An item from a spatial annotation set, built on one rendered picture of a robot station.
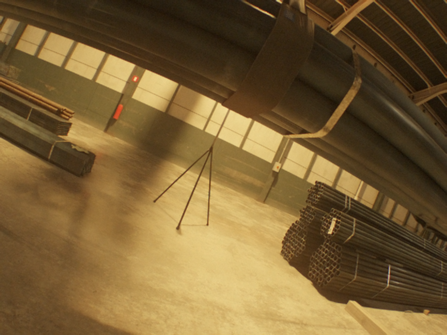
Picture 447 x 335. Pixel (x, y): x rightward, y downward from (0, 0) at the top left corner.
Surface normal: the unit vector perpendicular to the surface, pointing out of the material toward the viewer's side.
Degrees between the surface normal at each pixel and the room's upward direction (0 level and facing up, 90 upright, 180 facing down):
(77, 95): 90
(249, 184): 90
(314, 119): 124
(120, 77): 90
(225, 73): 139
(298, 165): 90
